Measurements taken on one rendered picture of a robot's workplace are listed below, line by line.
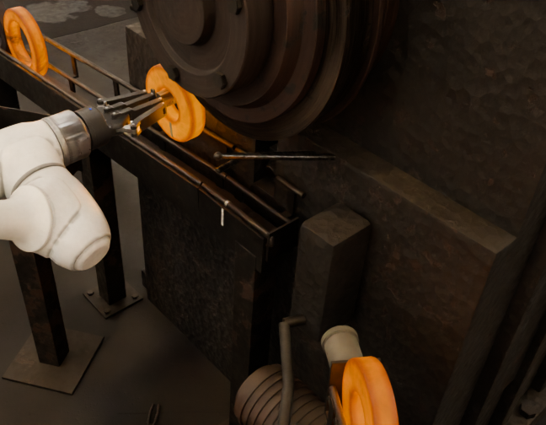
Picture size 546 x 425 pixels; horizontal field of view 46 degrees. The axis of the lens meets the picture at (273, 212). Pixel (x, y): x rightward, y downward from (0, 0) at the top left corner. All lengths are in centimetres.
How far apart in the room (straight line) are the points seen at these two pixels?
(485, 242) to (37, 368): 130
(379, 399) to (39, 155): 65
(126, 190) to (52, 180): 141
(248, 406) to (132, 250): 113
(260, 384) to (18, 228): 48
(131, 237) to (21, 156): 118
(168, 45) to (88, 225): 31
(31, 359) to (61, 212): 96
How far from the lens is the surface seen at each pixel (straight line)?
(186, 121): 127
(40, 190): 103
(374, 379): 87
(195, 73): 100
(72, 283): 212
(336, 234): 104
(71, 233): 102
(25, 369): 192
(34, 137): 114
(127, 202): 240
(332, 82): 90
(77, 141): 117
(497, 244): 98
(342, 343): 102
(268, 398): 115
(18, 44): 199
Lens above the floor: 147
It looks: 39 degrees down
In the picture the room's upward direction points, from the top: 5 degrees clockwise
